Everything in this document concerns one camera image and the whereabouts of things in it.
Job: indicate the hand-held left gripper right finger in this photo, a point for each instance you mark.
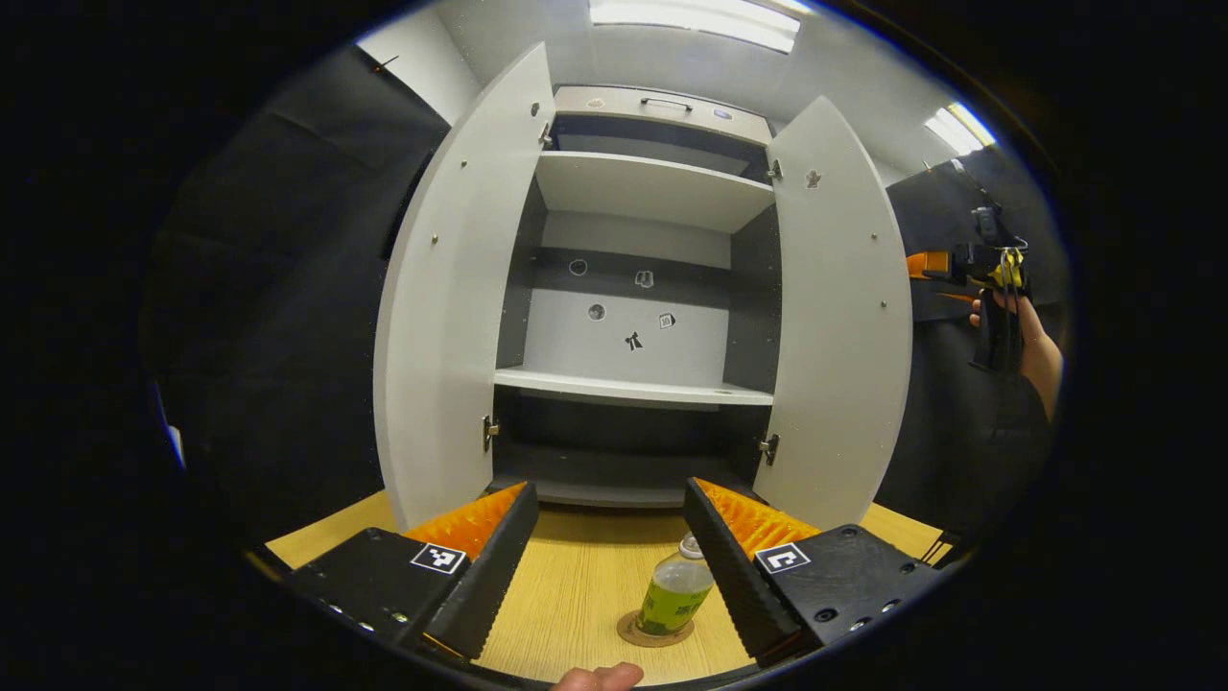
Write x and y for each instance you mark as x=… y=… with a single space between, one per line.
x=734 y=576

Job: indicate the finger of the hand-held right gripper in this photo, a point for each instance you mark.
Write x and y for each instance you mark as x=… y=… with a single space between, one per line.
x=957 y=297
x=935 y=265

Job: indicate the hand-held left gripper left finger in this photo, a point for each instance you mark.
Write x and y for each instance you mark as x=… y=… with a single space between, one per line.
x=499 y=566

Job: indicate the green label drink bottle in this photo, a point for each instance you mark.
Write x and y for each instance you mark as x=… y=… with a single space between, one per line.
x=676 y=590

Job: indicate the round brown coaster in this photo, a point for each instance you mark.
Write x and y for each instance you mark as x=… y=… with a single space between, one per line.
x=633 y=638

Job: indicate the white cabinet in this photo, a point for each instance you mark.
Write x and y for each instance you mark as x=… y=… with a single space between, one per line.
x=624 y=326

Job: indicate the white cabinet drawer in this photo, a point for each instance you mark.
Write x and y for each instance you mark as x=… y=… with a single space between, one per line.
x=614 y=106

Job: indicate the ceiling light panel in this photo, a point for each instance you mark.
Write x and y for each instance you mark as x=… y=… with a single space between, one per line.
x=696 y=21
x=961 y=128

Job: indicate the computer monitor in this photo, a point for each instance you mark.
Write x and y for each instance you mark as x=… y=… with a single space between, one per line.
x=173 y=437

